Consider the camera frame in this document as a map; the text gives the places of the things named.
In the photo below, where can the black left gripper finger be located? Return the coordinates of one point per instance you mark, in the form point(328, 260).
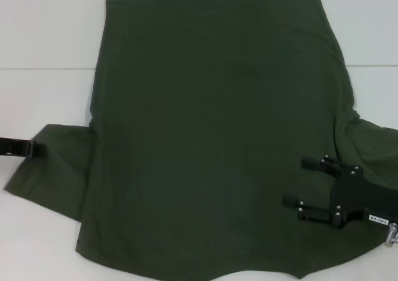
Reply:
point(31, 148)

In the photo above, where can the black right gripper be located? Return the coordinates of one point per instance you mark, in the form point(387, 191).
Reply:
point(353, 195)

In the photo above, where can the dark green t-shirt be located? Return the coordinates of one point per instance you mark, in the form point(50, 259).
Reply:
point(217, 122)

